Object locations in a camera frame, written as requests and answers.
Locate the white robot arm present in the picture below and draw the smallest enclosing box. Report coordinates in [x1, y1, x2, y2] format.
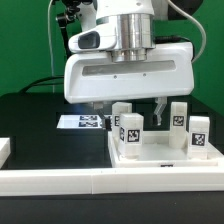
[64, 0, 203, 129]

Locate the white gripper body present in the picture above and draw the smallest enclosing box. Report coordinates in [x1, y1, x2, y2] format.
[64, 42, 194, 103]

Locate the black cable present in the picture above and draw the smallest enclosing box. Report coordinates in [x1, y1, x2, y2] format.
[19, 75, 66, 94]

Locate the white left fence bar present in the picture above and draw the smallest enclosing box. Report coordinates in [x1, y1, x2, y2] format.
[0, 138, 11, 169]

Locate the white fence bar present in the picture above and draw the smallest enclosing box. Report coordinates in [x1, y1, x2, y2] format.
[0, 138, 11, 169]
[208, 144, 224, 167]
[0, 167, 224, 196]

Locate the white square table top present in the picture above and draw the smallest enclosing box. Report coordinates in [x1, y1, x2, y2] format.
[108, 131, 218, 168]

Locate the white front fence bar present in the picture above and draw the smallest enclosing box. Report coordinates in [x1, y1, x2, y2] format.
[0, 167, 224, 196]

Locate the white cable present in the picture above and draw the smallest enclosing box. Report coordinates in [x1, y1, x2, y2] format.
[47, 0, 56, 94]

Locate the white right fence bar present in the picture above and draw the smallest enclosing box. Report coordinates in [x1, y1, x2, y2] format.
[208, 144, 224, 167]

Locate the white marker base plate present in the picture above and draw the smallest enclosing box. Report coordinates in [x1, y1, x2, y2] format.
[57, 115, 111, 130]

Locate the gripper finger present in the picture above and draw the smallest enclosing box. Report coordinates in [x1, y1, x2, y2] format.
[93, 102, 111, 130]
[153, 97, 167, 126]

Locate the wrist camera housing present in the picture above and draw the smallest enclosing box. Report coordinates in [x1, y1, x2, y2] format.
[68, 24, 117, 53]

